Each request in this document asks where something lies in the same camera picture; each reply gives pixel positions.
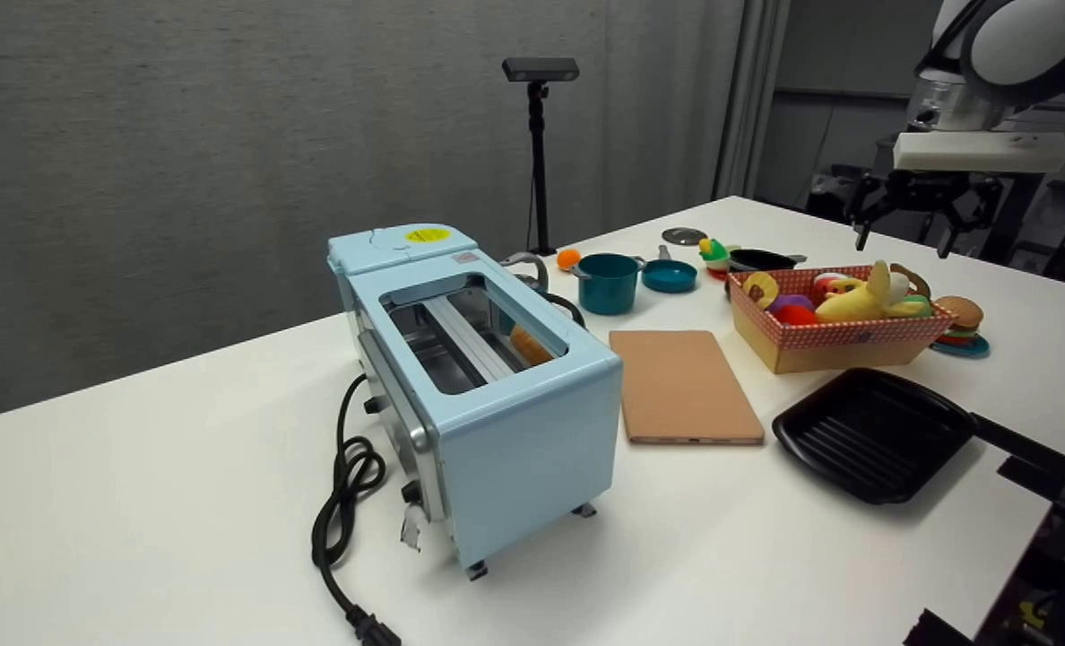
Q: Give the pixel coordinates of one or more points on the black camera on tripod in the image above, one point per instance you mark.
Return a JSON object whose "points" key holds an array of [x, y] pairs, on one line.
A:
{"points": [[538, 69]]}

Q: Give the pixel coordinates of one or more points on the round metal table grommet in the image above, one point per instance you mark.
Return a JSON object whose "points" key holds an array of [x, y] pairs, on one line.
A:
{"points": [[682, 233]]}

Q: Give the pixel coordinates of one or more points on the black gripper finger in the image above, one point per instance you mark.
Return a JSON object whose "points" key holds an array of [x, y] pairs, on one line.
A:
{"points": [[953, 233], [871, 222]]}

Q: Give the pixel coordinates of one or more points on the yellow toy pineapple slice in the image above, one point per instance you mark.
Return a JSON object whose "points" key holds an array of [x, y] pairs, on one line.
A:
{"points": [[763, 288]]}

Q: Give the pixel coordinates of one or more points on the black tape strip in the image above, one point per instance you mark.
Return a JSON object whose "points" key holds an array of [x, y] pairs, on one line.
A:
{"points": [[936, 629], [1027, 446]]}

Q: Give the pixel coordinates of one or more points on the black ribbed grill tray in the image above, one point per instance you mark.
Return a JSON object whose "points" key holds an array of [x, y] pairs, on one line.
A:
{"points": [[872, 435]]}

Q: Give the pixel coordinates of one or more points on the black robot mount stand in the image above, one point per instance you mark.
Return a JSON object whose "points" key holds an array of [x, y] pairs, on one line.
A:
{"points": [[1063, 561]]}

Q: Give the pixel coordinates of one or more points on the light blue toaster oven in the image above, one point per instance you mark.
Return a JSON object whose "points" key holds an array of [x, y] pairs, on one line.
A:
{"points": [[517, 444]]}

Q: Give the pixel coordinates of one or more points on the teal toy plate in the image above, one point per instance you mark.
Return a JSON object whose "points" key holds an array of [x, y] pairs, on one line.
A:
{"points": [[963, 348]]}

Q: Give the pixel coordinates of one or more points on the teal toy pot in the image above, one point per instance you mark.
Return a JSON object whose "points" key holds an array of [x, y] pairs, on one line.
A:
{"points": [[607, 288]]}

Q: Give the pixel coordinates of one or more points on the purple toy vegetable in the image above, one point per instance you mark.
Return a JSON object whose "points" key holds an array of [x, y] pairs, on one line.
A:
{"points": [[795, 304]]}

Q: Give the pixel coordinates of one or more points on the yellow toy banana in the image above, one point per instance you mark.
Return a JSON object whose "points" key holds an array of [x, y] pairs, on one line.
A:
{"points": [[858, 300]]}

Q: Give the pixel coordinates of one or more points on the red checkered cardboard basket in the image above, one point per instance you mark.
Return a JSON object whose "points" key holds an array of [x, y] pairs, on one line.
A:
{"points": [[836, 344]]}

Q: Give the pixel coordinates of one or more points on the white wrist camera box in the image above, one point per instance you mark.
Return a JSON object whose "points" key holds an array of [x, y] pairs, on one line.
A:
{"points": [[981, 152]]}

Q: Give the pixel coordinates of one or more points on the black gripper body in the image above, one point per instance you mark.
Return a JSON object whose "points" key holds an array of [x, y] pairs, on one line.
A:
{"points": [[927, 190]]}

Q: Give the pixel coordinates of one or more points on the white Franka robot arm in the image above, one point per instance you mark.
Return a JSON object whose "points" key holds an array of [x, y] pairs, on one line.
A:
{"points": [[1034, 49]]}

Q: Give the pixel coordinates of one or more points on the wooden cutting board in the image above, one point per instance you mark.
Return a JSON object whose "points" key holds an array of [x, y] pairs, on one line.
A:
{"points": [[682, 387]]}

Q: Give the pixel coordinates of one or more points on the green toy vegetable in bowl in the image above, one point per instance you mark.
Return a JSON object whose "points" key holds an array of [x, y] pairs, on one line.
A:
{"points": [[711, 250]]}

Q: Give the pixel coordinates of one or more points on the small orange toy fruit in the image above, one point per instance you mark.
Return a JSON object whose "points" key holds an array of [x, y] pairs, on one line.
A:
{"points": [[567, 259]]}

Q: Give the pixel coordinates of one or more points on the toy burger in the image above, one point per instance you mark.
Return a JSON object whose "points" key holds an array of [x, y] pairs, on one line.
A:
{"points": [[958, 317]]}

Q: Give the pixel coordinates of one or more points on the red and white toy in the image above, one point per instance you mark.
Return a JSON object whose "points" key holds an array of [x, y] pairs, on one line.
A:
{"points": [[834, 283]]}

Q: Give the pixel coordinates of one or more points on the black toy frying pan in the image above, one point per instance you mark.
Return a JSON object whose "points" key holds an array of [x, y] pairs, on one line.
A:
{"points": [[766, 259]]}

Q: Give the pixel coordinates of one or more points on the green toy pepper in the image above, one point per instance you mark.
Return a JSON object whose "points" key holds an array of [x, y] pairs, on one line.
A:
{"points": [[911, 306]]}

